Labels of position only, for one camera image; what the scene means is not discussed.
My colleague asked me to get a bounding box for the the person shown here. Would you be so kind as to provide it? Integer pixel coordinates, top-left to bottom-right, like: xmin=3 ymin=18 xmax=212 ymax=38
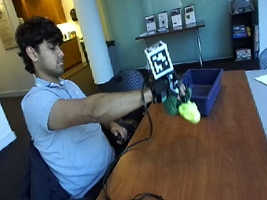
xmin=7 ymin=0 xmax=170 ymax=200

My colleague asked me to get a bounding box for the wooden cabinet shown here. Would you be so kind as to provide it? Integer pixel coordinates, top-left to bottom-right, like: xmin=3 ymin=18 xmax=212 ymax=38
xmin=58 ymin=35 xmax=84 ymax=73

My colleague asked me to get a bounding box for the green soft toy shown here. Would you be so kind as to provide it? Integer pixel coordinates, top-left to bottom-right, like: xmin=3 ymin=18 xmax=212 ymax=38
xmin=161 ymin=86 xmax=203 ymax=129

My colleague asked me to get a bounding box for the white round pillar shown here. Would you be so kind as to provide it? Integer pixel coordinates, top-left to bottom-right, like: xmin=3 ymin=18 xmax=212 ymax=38
xmin=71 ymin=0 xmax=116 ymax=87

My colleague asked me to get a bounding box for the white marker cube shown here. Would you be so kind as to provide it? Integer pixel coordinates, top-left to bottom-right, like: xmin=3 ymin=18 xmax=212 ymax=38
xmin=142 ymin=38 xmax=177 ymax=82

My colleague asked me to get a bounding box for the framed leaflet display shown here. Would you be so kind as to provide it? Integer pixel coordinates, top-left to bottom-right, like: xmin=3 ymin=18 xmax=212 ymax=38
xmin=143 ymin=13 xmax=159 ymax=34
xmin=156 ymin=10 xmax=171 ymax=31
xmin=168 ymin=6 xmax=184 ymax=29
xmin=182 ymin=3 xmax=198 ymax=26

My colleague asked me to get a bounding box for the narrow console table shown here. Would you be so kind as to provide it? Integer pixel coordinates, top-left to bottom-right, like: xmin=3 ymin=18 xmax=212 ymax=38
xmin=134 ymin=21 xmax=212 ymax=77

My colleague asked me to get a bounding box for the dark blue jacket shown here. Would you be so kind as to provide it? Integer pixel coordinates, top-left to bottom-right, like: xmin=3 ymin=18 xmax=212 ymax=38
xmin=18 ymin=137 xmax=72 ymax=200

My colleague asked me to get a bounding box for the black cable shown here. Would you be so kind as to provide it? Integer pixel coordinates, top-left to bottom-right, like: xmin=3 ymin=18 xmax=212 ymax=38
xmin=86 ymin=85 xmax=177 ymax=200

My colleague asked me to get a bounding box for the blue plastic bin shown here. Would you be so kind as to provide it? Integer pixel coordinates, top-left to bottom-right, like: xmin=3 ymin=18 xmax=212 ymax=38
xmin=179 ymin=63 xmax=230 ymax=120

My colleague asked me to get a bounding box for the black magazine shelf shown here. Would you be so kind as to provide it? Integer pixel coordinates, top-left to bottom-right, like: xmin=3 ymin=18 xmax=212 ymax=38
xmin=224 ymin=0 xmax=263 ymax=64

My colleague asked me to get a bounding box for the wall poster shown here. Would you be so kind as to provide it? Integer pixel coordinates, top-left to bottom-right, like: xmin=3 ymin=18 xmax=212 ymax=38
xmin=0 ymin=0 xmax=19 ymax=52

